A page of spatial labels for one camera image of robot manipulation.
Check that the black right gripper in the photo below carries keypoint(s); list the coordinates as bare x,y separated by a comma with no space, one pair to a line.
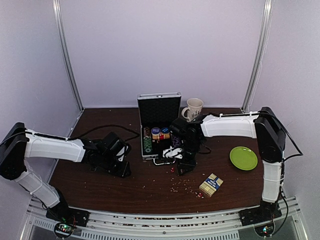
189,165

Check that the left poker chip row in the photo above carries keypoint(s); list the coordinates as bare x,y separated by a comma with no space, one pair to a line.
147,140

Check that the blue small blind button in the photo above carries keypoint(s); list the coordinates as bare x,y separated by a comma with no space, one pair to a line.
165,130

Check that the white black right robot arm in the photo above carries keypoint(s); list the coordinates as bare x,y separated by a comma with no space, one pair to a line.
260,125

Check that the aluminium frame post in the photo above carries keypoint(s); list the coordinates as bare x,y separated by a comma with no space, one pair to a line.
65,52
258,59

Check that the front aluminium rail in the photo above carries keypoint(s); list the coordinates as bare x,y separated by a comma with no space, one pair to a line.
106,225

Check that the right poker chip row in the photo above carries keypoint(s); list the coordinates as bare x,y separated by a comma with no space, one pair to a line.
175,141

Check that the green plate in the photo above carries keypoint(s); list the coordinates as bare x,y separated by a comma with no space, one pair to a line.
243,158

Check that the right aluminium frame post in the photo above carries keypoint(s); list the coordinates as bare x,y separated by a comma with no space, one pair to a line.
258,59

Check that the blue playing card box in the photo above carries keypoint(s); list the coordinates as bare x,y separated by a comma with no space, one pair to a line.
210,185

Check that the cream ceramic mug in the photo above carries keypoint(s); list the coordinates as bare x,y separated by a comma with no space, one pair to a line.
193,109

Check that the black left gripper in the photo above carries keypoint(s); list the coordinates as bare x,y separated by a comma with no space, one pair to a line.
122,171

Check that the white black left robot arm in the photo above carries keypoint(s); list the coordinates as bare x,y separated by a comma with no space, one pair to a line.
21,143

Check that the poker chip row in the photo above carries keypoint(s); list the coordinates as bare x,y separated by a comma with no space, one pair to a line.
147,140
175,141

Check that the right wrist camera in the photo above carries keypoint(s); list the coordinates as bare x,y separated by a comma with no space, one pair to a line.
175,152

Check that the left aluminium frame post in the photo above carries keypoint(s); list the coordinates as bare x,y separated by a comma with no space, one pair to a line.
65,52

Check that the purple small blind button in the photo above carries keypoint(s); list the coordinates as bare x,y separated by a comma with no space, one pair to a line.
155,131

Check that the aluminium poker chip case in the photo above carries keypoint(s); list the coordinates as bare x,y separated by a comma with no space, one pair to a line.
158,110

